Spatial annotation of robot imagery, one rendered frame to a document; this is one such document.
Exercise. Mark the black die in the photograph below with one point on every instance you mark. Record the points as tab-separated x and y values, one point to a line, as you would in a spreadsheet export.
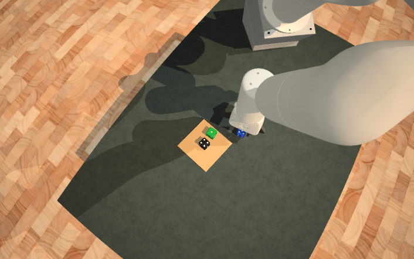
204	143

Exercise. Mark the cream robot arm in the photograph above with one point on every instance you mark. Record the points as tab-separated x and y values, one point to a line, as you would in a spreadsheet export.
357	96

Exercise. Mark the green die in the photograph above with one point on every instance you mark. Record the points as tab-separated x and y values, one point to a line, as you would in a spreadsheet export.
211	133

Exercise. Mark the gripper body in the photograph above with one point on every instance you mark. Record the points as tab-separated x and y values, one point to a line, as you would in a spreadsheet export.
249	128

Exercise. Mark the orange flat mat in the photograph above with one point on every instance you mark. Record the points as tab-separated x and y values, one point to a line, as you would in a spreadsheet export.
204	158

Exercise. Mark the blue die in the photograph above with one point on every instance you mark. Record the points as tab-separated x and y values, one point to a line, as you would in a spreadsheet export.
240	133

